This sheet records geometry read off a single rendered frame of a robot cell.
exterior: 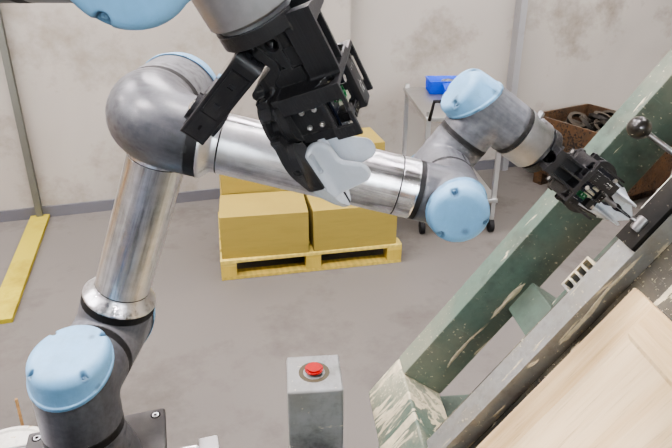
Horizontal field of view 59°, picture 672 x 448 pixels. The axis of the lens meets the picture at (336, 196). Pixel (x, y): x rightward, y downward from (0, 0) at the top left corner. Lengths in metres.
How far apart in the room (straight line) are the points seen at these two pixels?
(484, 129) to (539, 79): 4.48
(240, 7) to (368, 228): 3.11
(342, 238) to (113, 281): 2.62
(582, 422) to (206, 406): 1.92
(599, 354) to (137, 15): 0.90
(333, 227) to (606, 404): 2.60
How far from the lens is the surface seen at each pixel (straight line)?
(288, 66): 0.50
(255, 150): 0.70
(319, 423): 1.39
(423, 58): 4.75
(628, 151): 1.31
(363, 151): 0.58
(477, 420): 1.20
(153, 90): 0.74
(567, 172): 0.91
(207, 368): 2.91
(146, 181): 0.89
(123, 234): 0.94
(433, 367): 1.41
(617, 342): 1.07
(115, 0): 0.35
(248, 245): 3.46
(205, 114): 0.54
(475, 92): 0.82
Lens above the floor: 1.80
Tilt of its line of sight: 23 degrees down
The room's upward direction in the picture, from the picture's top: straight up
